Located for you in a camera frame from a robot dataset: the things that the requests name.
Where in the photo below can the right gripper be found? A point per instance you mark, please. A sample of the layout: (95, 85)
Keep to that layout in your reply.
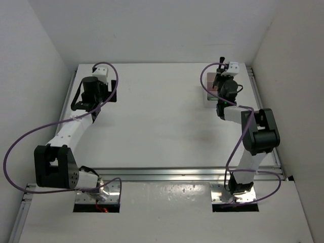
(227, 76)

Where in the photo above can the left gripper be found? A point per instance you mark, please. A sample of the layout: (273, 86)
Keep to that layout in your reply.
(108, 94)

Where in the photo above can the black powder brush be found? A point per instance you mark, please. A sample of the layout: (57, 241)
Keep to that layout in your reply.
(219, 70)

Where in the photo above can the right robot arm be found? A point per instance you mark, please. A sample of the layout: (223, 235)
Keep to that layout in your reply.
(260, 132)

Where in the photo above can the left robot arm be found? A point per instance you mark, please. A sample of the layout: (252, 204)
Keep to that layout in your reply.
(55, 165)

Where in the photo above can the clear acrylic organizer box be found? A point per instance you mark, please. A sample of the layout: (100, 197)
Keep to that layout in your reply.
(210, 101)

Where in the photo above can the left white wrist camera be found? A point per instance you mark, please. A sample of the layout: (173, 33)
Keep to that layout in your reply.
(101, 73)

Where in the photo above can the aluminium front rail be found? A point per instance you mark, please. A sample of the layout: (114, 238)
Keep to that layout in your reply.
(192, 174)

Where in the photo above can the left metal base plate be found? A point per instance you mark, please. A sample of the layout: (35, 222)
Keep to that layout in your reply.
(108, 194)

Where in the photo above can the metal base plate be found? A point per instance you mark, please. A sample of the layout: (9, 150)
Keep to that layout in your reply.
(108, 194)
(219, 195)

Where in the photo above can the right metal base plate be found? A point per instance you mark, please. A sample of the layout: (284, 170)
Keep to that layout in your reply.
(219, 195)

